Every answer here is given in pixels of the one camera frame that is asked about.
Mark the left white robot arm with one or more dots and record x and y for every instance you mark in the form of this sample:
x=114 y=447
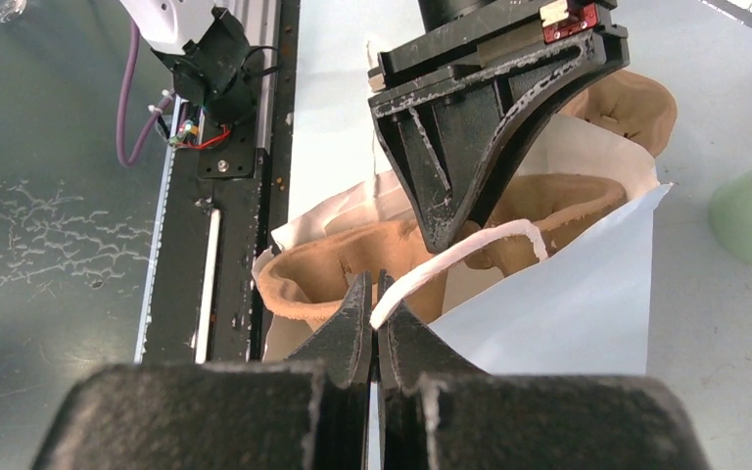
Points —
x=456 y=109

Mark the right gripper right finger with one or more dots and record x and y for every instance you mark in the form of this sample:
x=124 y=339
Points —
x=440 y=411

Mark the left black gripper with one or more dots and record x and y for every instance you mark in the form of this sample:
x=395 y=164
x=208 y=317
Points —
x=455 y=136

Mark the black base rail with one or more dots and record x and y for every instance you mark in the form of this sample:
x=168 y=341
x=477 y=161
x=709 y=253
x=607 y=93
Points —
x=226 y=174

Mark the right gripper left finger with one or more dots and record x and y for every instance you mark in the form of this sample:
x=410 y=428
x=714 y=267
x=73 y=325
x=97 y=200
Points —
x=306 y=411

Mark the light blue paper bag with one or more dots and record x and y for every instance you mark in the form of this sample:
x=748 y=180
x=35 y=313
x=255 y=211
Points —
x=584 y=310

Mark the brown pulp cup carrier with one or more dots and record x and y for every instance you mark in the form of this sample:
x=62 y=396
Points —
x=596 y=155

